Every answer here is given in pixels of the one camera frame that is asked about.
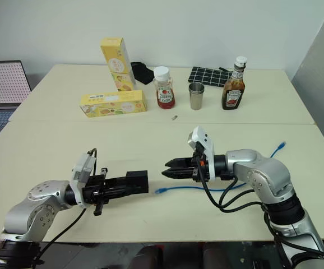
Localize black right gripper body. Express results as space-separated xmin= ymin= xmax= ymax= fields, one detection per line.
xmin=190 ymin=142 xmax=210 ymax=183

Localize brown Heinz sauce bottle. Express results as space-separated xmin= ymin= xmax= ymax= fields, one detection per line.
xmin=221 ymin=55 xmax=248 ymax=111

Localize blue Ethernet cable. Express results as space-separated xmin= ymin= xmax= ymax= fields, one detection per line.
xmin=154 ymin=142 xmax=288 ymax=195

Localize open laptop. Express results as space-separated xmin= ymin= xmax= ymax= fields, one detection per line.
xmin=0 ymin=59 xmax=32 ymax=149

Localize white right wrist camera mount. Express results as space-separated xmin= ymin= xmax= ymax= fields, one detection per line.
xmin=187 ymin=126 xmax=216 ymax=182

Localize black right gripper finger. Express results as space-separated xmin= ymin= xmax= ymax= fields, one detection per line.
xmin=161 ymin=167 xmax=193 ymax=180
xmin=164 ymin=157 xmax=193 ymax=169

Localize black pouch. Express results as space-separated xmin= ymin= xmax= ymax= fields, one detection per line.
xmin=129 ymin=62 xmax=155 ymax=86

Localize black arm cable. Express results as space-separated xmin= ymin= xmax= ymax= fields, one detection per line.
xmin=33 ymin=147 xmax=99 ymax=267
xmin=195 ymin=164 xmax=324 ymax=264

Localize black white grid cloth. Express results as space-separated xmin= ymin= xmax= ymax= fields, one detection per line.
xmin=187 ymin=66 xmax=234 ymax=90

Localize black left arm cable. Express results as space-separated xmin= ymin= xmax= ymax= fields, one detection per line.
xmin=33 ymin=147 xmax=99 ymax=267

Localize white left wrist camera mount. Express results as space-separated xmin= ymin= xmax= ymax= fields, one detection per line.
xmin=69 ymin=152 xmax=98 ymax=208

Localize grey partition panel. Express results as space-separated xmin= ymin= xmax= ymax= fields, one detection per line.
xmin=290 ymin=0 xmax=324 ymax=170

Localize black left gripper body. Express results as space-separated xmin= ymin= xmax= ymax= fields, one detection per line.
xmin=82 ymin=167 xmax=109 ymax=217

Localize white-capped red ketchup bottle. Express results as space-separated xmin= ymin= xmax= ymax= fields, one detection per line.
xmin=152 ymin=66 xmax=177 ymax=110

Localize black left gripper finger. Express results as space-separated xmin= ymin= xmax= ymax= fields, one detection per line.
xmin=107 ymin=185 xmax=149 ymax=198
xmin=107 ymin=175 xmax=129 ymax=187

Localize long yellow snack box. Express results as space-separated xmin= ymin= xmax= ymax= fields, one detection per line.
xmin=79 ymin=89 xmax=149 ymax=119

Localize stacked steel cups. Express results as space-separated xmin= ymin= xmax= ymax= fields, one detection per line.
xmin=188 ymin=82 xmax=206 ymax=110

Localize tall yellow snack box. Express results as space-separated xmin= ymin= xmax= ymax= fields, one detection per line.
xmin=99 ymin=36 xmax=138 ymax=92

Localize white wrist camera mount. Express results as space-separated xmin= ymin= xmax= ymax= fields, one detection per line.
xmin=69 ymin=152 xmax=98 ymax=208
xmin=187 ymin=126 xmax=216 ymax=182

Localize small black box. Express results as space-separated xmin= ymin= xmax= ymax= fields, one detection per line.
xmin=126 ymin=169 xmax=150 ymax=194

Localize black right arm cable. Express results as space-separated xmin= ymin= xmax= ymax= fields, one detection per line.
xmin=195 ymin=164 xmax=324 ymax=264

